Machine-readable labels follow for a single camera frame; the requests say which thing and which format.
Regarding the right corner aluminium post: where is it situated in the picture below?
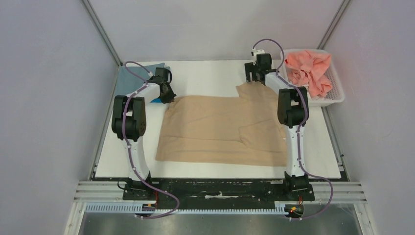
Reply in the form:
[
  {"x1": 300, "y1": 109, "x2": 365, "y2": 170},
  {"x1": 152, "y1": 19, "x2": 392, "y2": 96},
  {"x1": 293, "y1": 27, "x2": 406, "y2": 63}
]
[{"x1": 317, "y1": 0, "x2": 352, "y2": 49}]

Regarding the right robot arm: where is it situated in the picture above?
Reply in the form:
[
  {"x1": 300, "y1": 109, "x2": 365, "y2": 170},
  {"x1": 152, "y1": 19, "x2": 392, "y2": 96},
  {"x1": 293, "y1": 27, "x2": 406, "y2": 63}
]
[{"x1": 245, "y1": 49, "x2": 309, "y2": 200}]

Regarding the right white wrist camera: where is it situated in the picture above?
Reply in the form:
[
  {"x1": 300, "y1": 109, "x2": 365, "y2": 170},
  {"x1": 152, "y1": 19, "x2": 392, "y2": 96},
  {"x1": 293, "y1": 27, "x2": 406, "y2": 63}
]
[{"x1": 251, "y1": 48, "x2": 265, "y2": 57}]

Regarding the pink t shirt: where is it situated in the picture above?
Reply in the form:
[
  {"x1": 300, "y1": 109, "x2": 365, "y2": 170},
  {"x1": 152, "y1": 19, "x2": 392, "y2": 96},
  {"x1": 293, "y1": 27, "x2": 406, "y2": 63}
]
[{"x1": 284, "y1": 50, "x2": 332, "y2": 98}]

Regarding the grey-blue folded t shirt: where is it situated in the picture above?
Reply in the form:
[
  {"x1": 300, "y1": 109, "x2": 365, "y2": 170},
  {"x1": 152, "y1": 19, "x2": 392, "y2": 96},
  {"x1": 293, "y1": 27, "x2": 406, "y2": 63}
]
[{"x1": 114, "y1": 64, "x2": 150, "y2": 96}]

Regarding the beige t shirt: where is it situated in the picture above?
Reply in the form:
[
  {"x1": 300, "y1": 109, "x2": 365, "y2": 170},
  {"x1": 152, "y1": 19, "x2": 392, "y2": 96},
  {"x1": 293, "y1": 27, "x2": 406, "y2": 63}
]
[{"x1": 156, "y1": 82, "x2": 288, "y2": 167}]

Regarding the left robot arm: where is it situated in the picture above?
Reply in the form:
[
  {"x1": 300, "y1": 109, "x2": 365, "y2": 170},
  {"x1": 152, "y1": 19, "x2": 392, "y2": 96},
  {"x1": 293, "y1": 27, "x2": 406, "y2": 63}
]
[{"x1": 111, "y1": 64, "x2": 177, "y2": 200}]

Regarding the bright blue folded t shirt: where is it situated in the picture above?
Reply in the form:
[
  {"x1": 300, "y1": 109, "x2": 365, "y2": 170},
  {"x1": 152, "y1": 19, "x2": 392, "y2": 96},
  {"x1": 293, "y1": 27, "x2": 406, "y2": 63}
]
[{"x1": 151, "y1": 98, "x2": 163, "y2": 103}]

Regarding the left corner aluminium post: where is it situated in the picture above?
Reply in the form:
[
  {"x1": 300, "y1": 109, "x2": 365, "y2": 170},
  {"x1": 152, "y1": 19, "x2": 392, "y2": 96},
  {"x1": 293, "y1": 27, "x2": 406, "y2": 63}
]
[{"x1": 80, "y1": 0, "x2": 124, "y2": 66}]

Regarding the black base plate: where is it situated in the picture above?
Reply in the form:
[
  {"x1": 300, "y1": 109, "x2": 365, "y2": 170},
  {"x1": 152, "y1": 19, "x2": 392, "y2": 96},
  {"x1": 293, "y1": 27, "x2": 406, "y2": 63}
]
[{"x1": 122, "y1": 178, "x2": 315, "y2": 210}]

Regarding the white plastic basket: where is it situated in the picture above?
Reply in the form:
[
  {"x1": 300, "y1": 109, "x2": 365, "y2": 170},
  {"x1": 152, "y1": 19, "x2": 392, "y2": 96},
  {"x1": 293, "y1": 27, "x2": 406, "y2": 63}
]
[{"x1": 280, "y1": 49, "x2": 345, "y2": 107}]

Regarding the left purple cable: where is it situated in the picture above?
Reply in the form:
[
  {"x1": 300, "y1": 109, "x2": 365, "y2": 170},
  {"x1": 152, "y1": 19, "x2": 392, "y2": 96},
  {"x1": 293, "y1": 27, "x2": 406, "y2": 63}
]
[{"x1": 121, "y1": 61, "x2": 181, "y2": 220}]

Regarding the white cable duct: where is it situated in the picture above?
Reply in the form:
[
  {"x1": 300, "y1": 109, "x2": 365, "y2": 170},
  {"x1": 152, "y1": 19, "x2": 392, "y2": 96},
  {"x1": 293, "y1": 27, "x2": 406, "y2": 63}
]
[{"x1": 85, "y1": 202, "x2": 300, "y2": 215}]

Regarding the corner aluminium post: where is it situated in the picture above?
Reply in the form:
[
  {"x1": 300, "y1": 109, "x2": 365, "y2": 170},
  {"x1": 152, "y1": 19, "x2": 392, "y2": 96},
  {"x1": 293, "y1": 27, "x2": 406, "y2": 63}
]
[
  {"x1": 80, "y1": 0, "x2": 124, "y2": 66},
  {"x1": 317, "y1": 0, "x2": 352, "y2": 49}
]

